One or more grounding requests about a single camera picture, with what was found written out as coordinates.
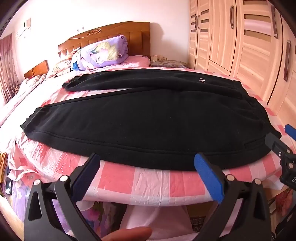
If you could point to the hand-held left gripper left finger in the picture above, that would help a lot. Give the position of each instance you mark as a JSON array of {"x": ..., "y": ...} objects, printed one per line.
[{"x": 86, "y": 171}]

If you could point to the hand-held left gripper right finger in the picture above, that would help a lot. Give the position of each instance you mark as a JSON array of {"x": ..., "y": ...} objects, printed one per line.
[{"x": 208, "y": 173}]

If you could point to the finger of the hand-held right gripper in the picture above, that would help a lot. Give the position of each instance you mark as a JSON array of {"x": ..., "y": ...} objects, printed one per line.
[
  {"x": 274, "y": 142},
  {"x": 291, "y": 131}
]

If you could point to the black pants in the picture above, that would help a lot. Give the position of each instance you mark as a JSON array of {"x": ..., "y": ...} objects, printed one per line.
[{"x": 150, "y": 120}]

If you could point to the person's left hand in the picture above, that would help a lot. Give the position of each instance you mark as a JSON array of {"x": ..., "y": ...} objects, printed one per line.
[{"x": 129, "y": 234}]

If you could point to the cardboard box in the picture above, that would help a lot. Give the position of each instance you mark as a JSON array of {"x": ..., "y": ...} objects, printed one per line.
[{"x": 196, "y": 219}]

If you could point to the pink checked bed sheet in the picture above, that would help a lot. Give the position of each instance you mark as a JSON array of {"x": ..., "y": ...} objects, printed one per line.
[{"x": 150, "y": 183}]

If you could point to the white garment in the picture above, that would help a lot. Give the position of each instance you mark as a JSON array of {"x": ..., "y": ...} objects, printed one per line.
[{"x": 157, "y": 222}]

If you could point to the pink satin quilt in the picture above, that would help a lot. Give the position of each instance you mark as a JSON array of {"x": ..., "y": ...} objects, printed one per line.
[{"x": 20, "y": 95}]

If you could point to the light wooden wardrobe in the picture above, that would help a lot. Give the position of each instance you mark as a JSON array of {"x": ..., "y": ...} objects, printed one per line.
[{"x": 242, "y": 41}]

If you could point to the floral orange pillow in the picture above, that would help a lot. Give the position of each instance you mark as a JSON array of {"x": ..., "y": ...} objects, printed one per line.
[{"x": 59, "y": 68}]

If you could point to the wooden nightstand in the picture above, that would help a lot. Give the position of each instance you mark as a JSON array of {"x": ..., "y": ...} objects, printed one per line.
[{"x": 37, "y": 68}]

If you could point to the bedside table with patterned cloth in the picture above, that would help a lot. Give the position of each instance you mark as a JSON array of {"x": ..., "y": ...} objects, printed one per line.
[{"x": 167, "y": 63}]

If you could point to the purple printed folded blanket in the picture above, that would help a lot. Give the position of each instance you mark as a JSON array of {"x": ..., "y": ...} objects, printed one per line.
[{"x": 101, "y": 54}]

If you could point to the pink pillow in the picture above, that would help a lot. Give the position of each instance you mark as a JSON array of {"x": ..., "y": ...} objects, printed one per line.
[{"x": 138, "y": 59}]

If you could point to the small bottles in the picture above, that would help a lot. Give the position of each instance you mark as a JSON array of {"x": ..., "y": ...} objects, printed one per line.
[{"x": 158, "y": 58}]

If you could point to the dark red curtain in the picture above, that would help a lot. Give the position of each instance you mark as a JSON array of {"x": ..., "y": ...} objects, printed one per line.
[{"x": 8, "y": 67}]

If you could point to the wooden headboard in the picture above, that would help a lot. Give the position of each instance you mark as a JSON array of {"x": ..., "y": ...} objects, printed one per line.
[{"x": 111, "y": 34}]

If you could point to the white air conditioner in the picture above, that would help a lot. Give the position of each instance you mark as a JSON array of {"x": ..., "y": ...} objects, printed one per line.
[{"x": 23, "y": 29}]

